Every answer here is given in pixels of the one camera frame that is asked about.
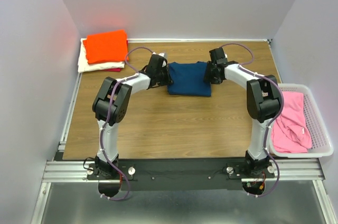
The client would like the folded orange t-shirt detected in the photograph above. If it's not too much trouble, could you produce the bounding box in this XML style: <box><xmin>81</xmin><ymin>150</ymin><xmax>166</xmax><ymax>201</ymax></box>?
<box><xmin>83</xmin><ymin>30</ymin><xmax>128</xmax><ymax>64</ymax></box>

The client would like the folded white t-shirt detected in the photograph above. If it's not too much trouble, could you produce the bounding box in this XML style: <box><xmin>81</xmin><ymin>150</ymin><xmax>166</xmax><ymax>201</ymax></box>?
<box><xmin>77</xmin><ymin>39</ymin><xmax>125</xmax><ymax>73</ymax></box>

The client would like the white plastic laundry basket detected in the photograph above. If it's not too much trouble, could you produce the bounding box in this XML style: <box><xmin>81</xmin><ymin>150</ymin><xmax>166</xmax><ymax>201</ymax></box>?
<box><xmin>268</xmin><ymin>83</ymin><xmax>333</xmax><ymax>158</ymax></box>

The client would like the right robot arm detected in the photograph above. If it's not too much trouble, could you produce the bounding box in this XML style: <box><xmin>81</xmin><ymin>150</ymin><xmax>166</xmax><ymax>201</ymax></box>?
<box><xmin>203</xmin><ymin>47</ymin><xmax>284</xmax><ymax>178</ymax></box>

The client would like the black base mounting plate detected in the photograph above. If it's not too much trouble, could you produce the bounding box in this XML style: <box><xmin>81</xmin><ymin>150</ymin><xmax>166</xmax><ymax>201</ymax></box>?
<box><xmin>83</xmin><ymin>157</ymin><xmax>275</xmax><ymax>196</ymax></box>

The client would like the folded magenta t-shirt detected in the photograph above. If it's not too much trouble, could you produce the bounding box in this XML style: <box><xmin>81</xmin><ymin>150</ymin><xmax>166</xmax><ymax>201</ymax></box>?
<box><xmin>103</xmin><ymin>68</ymin><xmax>121</xmax><ymax>72</ymax></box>

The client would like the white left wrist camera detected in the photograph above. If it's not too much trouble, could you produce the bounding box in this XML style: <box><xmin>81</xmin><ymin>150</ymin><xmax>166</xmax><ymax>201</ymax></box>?
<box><xmin>158</xmin><ymin>52</ymin><xmax>167</xmax><ymax>67</ymax></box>

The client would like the blue Mickey print t-shirt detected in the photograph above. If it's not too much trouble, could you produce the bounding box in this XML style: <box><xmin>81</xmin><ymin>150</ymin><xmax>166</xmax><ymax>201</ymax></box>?
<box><xmin>167</xmin><ymin>61</ymin><xmax>211</xmax><ymax>97</ymax></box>

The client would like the aluminium extrusion rail frame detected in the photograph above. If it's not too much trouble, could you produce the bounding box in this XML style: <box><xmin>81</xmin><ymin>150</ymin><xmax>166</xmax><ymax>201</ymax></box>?
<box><xmin>32</xmin><ymin>72</ymin><xmax>337</xmax><ymax>223</ymax></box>

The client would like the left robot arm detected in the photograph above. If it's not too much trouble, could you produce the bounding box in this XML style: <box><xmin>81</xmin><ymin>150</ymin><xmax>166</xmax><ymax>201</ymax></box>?
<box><xmin>92</xmin><ymin>53</ymin><xmax>173</xmax><ymax>179</ymax></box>

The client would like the pink t-shirt in basket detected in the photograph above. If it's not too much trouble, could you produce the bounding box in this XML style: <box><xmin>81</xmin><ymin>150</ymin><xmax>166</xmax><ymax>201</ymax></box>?
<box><xmin>271</xmin><ymin>91</ymin><xmax>312</xmax><ymax>154</ymax></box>

